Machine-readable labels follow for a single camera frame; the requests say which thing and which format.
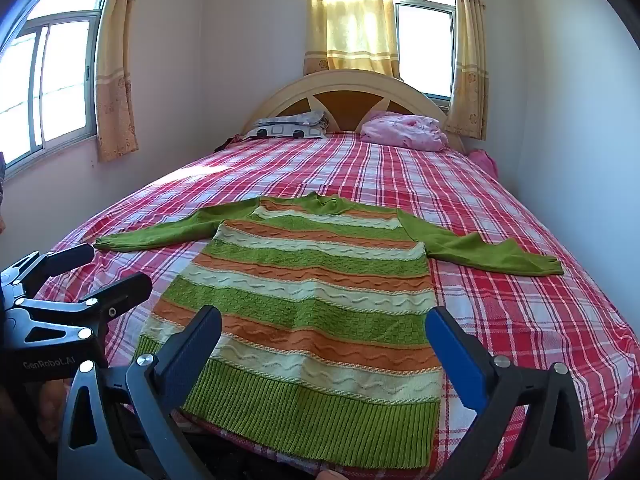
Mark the pink cloth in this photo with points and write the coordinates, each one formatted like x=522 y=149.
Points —
x=484 y=162

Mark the sliding window with grey frame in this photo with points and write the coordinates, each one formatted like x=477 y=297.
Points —
x=50 y=75
x=425 y=45

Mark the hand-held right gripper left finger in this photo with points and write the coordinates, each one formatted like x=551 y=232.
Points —
x=192 y=352

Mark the grey patterned pillow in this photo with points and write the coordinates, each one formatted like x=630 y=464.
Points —
x=285 y=127

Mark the yellow patterned curtain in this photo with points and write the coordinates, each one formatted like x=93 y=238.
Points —
x=467 y=60
x=117 y=70
x=350 y=20

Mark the red plaid bed sheet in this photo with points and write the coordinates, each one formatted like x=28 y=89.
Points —
x=500 y=260

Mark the cream wooden headboard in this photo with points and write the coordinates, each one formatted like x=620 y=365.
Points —
x=350 y=82

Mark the green orange striped knit sweater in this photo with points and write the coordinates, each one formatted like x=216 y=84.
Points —
x=310 y=310

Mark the pink pillow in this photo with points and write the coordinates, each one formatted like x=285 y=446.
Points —
x=405 y=132

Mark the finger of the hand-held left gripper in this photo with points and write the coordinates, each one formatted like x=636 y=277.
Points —
x=117 y=292
x=60 y=257

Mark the dark cloth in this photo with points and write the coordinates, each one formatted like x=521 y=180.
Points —
x=227 y=142

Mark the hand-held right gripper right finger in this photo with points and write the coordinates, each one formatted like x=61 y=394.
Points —
x=457 y=360

